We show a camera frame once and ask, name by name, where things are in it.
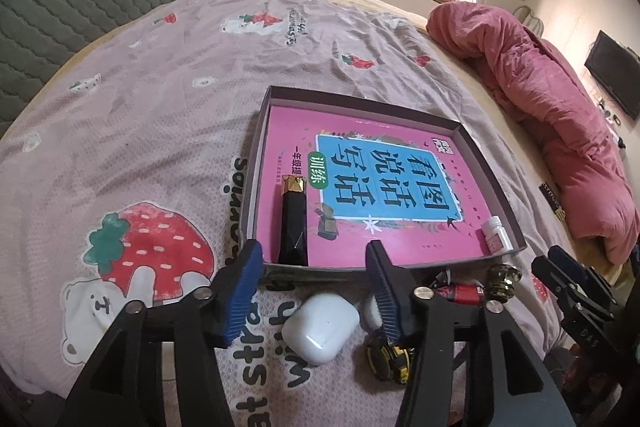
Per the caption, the red and black lighter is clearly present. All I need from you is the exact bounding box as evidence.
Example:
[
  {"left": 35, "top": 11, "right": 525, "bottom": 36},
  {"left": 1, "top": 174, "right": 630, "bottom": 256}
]
[{"left": 434, "top": 283, "right": 485, "bottom": 307}]

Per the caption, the pink strawberry printed bed sheet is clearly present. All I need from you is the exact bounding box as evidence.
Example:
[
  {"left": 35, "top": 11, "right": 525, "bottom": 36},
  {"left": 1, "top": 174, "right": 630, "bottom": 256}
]
[{"left": 0, "top": 0, "right": 601, "bottom": 427}]

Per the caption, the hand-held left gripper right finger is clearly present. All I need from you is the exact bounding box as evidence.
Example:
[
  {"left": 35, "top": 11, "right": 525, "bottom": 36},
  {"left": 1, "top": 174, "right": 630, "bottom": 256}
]
[{"left": 365, "top": 241, "right": 576, "bottom": 427}]

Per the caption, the grey cardboard box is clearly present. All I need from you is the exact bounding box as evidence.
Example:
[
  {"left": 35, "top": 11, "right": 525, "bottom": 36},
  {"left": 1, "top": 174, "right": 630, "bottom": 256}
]
[{"left": 239, "top": 86, "right": 528, "bottom": 273}]

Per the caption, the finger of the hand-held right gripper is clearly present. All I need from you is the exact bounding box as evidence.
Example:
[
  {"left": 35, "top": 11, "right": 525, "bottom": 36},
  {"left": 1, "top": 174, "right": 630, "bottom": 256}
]
[
  {"left": 531, "top": 256, "right": 615, "bottom": 322},
  {"left": 549, "top": 246, "right": 621, "bottom": 305}
]

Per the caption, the brass knob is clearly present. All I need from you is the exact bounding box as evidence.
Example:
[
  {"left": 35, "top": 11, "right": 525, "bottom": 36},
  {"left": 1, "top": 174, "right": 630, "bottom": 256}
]
[{"left": 482, "top": 264, "right": 523, "bottom": 308}]

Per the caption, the black lipstick with gold cap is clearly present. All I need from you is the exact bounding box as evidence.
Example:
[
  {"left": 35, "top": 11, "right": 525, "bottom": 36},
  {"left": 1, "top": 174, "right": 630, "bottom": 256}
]
[{"left": 276, "top": 174, "right": 309, "bottom": 267}]

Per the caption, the black flat television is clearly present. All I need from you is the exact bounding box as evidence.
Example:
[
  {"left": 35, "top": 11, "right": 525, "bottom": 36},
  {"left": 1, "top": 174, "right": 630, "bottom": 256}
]
[{"left": 584, "top": 31, "right": 640, "bottom": 120}]

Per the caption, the white metal chair back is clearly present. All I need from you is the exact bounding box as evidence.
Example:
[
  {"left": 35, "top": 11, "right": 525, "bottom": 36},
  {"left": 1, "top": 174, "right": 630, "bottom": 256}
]
[{"left": 515, "top": 6, "right": 543, "bottom": 35}]

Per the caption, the pink and blue book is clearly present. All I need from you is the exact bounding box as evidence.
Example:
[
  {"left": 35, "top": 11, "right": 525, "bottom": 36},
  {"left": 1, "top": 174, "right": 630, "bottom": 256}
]
[{"left": 255, "top": 104, "right": 501, "bottom": 268}]

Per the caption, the white earbuds case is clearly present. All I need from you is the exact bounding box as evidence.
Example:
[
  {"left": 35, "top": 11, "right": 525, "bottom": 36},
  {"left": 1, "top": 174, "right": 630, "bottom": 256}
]
[{"left": 281, "top": 294, "right": 361, "bottom": 365}]

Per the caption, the black key clip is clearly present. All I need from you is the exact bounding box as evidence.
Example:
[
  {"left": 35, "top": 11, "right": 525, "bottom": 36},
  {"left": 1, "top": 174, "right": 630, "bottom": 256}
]
[{"left": 422, "top": 272, "right": 453, "bottom": 293}]

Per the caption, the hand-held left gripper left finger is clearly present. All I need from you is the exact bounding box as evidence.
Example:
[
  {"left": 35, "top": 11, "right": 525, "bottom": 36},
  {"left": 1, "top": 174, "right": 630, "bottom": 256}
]
[{"left": 47, "top": 239, "right": 266, "bottom": 427}]

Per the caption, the yellow and black wristwatch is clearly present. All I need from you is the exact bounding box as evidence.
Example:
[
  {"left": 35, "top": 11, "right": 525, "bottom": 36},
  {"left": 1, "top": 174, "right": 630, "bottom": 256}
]
[{"left": 365, "top": 337, "right": 418, "bottom": 383}]

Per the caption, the white ribbed bottle cap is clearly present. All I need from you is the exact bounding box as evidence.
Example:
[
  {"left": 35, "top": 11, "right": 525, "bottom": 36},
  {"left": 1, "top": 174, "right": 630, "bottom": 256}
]
[{"left": 361, "top": 297, "right": 388, "bottom": 330}]

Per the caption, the pink duvet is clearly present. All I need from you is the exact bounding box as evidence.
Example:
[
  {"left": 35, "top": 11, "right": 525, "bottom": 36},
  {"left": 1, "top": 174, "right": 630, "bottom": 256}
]
[{"left": 426, "top": 2, "right": 640, "bottom": 265}]

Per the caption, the small white pill bottle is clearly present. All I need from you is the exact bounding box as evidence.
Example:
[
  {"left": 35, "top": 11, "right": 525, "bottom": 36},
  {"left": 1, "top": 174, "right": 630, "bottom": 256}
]
[{"left": 481, "top": 216, "right": 515, "bottom": 254}]

